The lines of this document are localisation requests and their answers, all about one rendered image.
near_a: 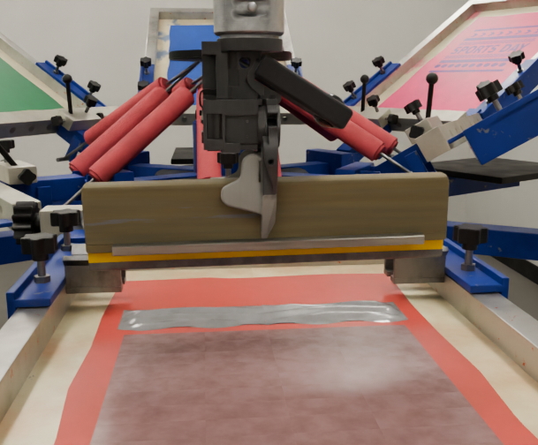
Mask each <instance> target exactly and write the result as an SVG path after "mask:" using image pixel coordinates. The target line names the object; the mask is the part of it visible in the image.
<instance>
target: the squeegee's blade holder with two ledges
mask: <svg viewBox="0 0 538 445"><path fill-rule="evenodd" d="M424 241H425V236H424V235H423V234H422V233H421V232H415V233H392V234H368V235H345V236H321V237H297V238H251V239H228V240H204V241H181V242H157V243H133V244H113V246H112V256H130V255H152V254H175V253H220V252H242V251H265V250H287V249H310V248H333V247H355V246H379V245H422V244H424Z"/></svg>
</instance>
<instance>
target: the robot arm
mask: <svg viewBox="0 0 538 445"><path fill-rule="evenodd" d="M213 10H214V34H215V35H216V36H220V39H217V40H216V41H202V42H201V59H202V90H201V92H200V95H199V104H200V106H201V108H202V110H200V116H201V123H202V124H203V131H201V143H203V146H204V150H208V151H220V150H221V151H222V153H240V150H245V151H243V152H242V153H241V154H240V156H239V167H238V170H237V171H236V172H235V173H233V174H231V175H229V176H228V177H225V178H235V177H239V179H238V180H236V181H234V182H232V183H230V184H228V185H226V186H224V187H223V189H222V191H221V199H222V202H223V203H224V204H225V205H226V206H228V207H235V208H238V209H242V210H246V211H249V212H253V213H256V214H260V215H261V238H267V237H268V235H269V233H270V231H271V230H272V228H273V226H274V224H275V221H276V210H277V177H278V148H279V145H280V136H281V120H280V106H279V104H278V103H280V102H281V99H282V97H281V96H283V97H284V98H285V99H287V100H288V101H290V102H292V103H293V104H295V105H297V106H298V107H300V108H301V109H303V110H304V111H306V112H307V113H309V114H310V115H312V116H313V118H314V120H315V122H316V123H317V124H319V125H320V126H322V127H326V128H337V129H344V128H345V127H346V125H347V124H348V122H349V120H350V119H351V117H352V113H353V112H352V109H350V108H349V107H347V106H346V105H345V103H344V101H343V100H342V99H341V98H340V97H339V96H337V95H335V94H327V93H325V92H324V91H322V90H321V89H320V88H319V87H317V86H315V85H314V84H312V83H310V82H309V81H307V80H306V79H304V78H302V77H301V76H299V75H298V74H297V73H295V72H293V71H292V70H290V69H289V68H287V67H286V66H284V65H283V64H280V63H279V62H278V61H277V60H275V59H274V58H272V57H270V56H268V55H265V56H263V57H262V56H261V53H276V52H283V40H282V39H278V38H279V36H282V35H283V34H284V0H213ZM241 57H245V58H247V59H248V61H249V65H248V67H247V68H246V69H244V68H242V67H241V66H240V65H239V59H240V58H241ZM256 80H257V81H256ZM258 81H259V82H258ZM260 82H261V83H260ZM201 93H202V105H203V106H202V105H201ZM255 150H256V151H255ZM259 177H260V178H261V182H260V183H259Z"/></svg>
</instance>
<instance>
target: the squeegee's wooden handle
mask: <svg viewBox="0 0 538 445"><path fill-rule="evenodd" d="M238 179H239V177H235V178H206V179H176V180H146V181H117V182H86V183H85V184H84V185H83V187H82V188H81V201H82V212H83V222H84V232H85V242H86V252H87V253H112V246H113V244H133V243H157V242H181V241H204V240H228V239H251V238H261V215H260V214H256V213H253V212H249V211H246V210H242V209H238V208H235V207H228V206H226V205H225V204H224V203H223V202H222V199H221V191H222V189H223V187H224V186H226V185H228V184H230V183H232V182H234V181H236V180H238ZM449 186H450V182H449V178H448V177H447V175H446V174H444V173H442V172H414V173H384V174H354V175H324V176H295V177H277V210H276V221H275V224H274V226H273V228H272V230H271V231H270V233H269V235H268V237H267V238H297V237H321V236H345V235H368V234H392V233H415V232H421V233H422V234H423V235H424V236H425V240H445V239H446V231H447V216H448V201H449Z"/></svg>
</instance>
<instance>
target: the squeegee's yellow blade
mask: <svg viewBox="0 0 538 445"><path fill-rule="evenodd" d="M430 249H443V240H425V241H424V244H422V245H379V246H355V247H333V248H310V249H287V250H265V251H242V252H220V253H175V254H152V255H130V256H112V253H89V254H88V263H98V262H120V261H143V260H186V259H208V258H231V257H254V256H276V255H298V254H320V253H364V252H386V251H408V250H430Z"/></svg>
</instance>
